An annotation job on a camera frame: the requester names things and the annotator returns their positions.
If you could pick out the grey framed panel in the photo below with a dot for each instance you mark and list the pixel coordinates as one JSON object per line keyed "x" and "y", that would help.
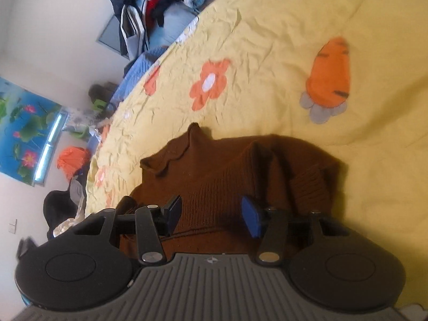
{"x": 110, "y": 36}

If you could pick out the dark plush toy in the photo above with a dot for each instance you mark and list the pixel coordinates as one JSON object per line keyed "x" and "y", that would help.
{"x": 102, "y": 92}

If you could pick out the orange cloth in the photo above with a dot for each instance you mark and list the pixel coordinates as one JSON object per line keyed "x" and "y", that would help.
{"x": 72, "y": 159}

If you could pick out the lotus flower wall picture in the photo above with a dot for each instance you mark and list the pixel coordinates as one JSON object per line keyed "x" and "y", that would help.
{"x": 30, "y": 128}

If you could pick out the yellow cartoon bed quilt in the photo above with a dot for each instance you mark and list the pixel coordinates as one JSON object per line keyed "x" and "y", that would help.
{"x": 347, "y": 75}

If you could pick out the white cloth bundle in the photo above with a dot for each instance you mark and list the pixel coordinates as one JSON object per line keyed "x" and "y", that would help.
{"x": 71, "y": 222}

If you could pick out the floral pillow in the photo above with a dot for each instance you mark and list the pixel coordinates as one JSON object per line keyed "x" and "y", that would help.
{"x": 79, "y": 122}

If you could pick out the black chair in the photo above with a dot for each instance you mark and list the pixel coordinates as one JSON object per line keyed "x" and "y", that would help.
{"x": 60, "y": 205}

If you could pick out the blue quilted blanket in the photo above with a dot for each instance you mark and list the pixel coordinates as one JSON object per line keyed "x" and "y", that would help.
{"x": 134, "y": 73}

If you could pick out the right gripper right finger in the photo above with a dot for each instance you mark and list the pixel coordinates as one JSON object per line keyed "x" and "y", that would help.
{"x": 270, "y": 226}

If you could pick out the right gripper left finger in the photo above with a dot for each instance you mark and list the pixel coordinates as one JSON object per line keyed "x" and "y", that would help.
{"x": 154, "y": 222}

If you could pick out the brown knit sweater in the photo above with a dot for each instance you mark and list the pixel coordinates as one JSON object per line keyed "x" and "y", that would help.
{"x": 211, "y": 177}

